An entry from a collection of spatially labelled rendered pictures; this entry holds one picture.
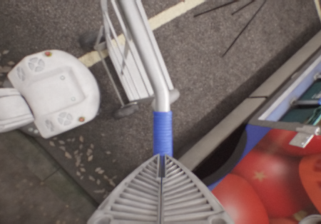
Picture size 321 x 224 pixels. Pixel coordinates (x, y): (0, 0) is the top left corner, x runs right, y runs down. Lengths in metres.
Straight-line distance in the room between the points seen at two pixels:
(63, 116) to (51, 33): 0.81
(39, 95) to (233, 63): 2.09
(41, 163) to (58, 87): 0.70
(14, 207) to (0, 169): 0.33
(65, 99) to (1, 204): 1.02
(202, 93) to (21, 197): 2.01
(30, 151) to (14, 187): 0.31
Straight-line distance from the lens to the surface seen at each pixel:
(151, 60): 0.24
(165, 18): 1.81
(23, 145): 1.59
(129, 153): 1.54
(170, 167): 0.16
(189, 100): 1.67
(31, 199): 1.74
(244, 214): 0.87
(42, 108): 1.26
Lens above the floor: 1.45
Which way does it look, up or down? 72 degrees down
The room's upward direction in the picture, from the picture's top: 100 degrees clockwise
